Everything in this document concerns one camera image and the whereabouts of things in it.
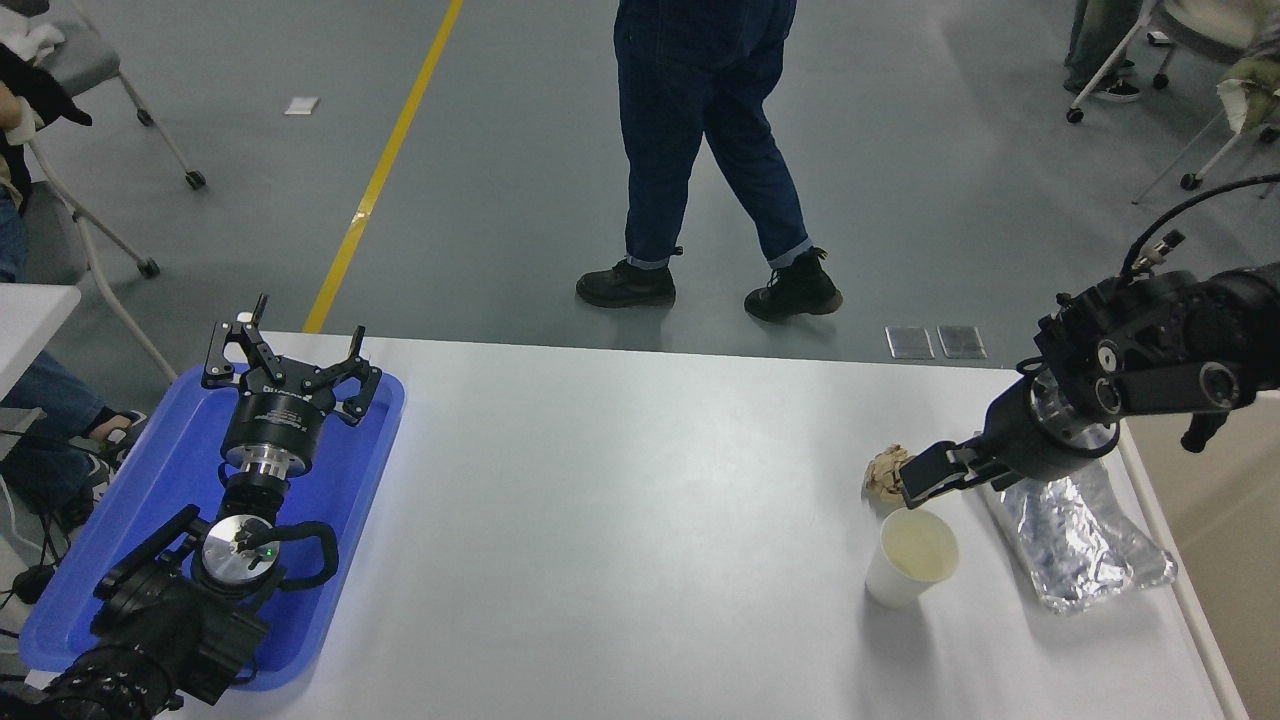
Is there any white paper cup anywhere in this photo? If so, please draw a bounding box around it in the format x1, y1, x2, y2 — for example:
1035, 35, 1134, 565
865, 506, 961, 609

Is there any grey castor chair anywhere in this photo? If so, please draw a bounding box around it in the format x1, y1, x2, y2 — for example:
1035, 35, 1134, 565
0, 0, 207, 192

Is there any person on foot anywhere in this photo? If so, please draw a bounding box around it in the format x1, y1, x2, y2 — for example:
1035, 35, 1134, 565
575, 0, 844, 324

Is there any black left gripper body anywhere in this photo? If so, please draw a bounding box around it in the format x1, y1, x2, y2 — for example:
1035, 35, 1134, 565
219, 369, 336, 464

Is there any white-framed castor chair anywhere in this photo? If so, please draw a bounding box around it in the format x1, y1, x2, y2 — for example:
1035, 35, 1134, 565
18, 140, 179, 383

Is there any black floor cable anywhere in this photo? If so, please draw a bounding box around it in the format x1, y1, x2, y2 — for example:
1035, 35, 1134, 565
0, 470, 63, 641

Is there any white-legged castor chair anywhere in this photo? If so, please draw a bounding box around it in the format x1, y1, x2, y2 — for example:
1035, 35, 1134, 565
1065, 0, 1280, 125

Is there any white cloth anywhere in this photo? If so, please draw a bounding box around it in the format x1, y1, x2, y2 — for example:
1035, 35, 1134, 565
0, 20, 67, 67

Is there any seated person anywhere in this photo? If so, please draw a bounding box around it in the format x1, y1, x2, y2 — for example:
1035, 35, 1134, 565
0, 85, 149, 531

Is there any silver foil tray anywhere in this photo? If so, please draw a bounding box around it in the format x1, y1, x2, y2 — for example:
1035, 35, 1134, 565
978, 450, 1179, 614

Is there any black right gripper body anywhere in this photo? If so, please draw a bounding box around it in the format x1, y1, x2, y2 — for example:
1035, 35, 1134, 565
984, 377, 1103, 483

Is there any crumpled tan paper ball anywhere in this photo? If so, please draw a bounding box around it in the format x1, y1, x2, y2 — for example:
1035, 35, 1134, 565
862, 444, 917, 502

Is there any person beside chairs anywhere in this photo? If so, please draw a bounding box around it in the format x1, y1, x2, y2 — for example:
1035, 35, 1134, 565
1063, 0, 1143, 105

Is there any large pale bin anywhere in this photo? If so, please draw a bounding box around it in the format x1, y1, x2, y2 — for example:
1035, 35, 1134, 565
1118, 390, 1280, 720

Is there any small white side table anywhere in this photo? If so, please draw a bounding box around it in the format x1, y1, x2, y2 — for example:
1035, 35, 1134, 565
0, 285, 82, 397

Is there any black garment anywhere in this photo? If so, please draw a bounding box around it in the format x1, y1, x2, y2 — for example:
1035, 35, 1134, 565
0, 42, 93, 131

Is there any blue plastic tray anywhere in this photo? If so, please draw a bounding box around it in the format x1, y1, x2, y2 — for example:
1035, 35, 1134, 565
20, 362, 406, 693

